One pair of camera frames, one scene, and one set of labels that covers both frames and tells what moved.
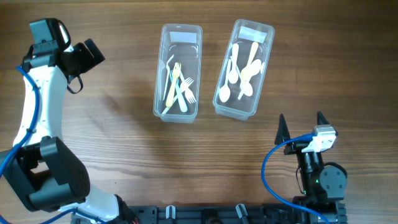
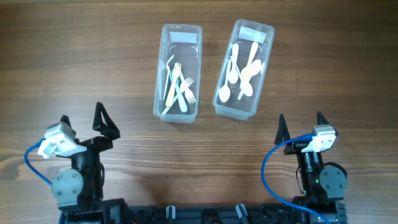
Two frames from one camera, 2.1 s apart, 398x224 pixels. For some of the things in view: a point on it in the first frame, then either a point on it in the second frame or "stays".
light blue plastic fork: (183, 102) stays
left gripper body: (82, 59) to (88, 159)
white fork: (183, 86) stays
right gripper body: (307, 162) stays
